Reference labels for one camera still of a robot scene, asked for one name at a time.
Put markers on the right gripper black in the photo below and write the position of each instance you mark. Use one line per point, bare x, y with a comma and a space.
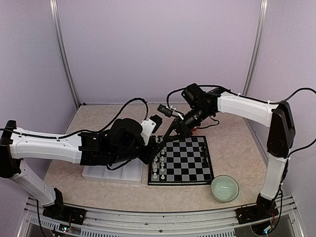
180, 127

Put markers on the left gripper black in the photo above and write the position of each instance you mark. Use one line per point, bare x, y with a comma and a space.
152, 151

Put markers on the black white chessboard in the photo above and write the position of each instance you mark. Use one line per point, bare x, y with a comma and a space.
183, 164

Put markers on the white plastic compartment tray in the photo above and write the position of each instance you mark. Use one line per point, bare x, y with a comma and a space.
129, 174

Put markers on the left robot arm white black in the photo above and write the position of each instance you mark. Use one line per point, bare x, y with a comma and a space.
118, 142

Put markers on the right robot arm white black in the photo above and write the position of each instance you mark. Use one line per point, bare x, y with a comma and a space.
206, 100

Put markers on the green glass bowl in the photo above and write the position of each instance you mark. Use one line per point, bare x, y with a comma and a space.
224, 188

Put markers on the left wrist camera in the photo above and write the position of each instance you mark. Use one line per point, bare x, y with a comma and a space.
149, 126

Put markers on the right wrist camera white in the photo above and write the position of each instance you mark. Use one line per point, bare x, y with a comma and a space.
170, 112

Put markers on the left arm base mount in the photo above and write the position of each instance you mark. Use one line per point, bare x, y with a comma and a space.
69, 214

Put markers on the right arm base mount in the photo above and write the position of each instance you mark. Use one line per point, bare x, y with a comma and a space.
257, 212

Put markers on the right aluminium frame post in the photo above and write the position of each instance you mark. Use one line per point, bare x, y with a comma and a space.
256, 47

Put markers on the aluminium frame post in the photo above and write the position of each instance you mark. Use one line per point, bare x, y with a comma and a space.
256, 47
62, 50

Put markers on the front aluminium rail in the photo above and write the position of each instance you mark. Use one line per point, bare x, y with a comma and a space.
209, 223

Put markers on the left aluminium frame post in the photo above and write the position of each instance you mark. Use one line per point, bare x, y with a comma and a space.
62, 50

